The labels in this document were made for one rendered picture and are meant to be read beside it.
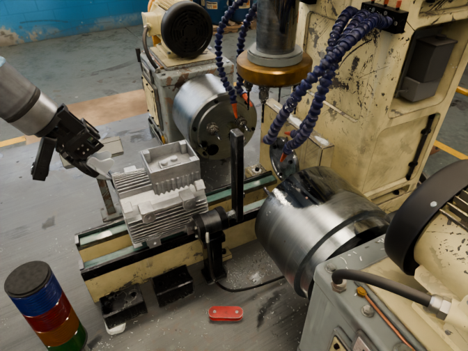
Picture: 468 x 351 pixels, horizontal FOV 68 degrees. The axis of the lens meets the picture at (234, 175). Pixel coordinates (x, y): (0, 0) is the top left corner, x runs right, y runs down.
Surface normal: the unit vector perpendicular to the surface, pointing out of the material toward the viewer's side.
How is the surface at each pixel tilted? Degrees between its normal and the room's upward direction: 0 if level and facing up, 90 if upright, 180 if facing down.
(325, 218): 24
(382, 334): 0
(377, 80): 90
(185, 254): 90
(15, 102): 82
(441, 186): 29
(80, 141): 90
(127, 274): 90
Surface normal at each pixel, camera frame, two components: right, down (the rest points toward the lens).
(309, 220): -0.53, -0.47
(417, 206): -0.73, -0.22
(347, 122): -0.90, 0.29
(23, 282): -0.01, -0.78
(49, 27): 0.51, 0.53
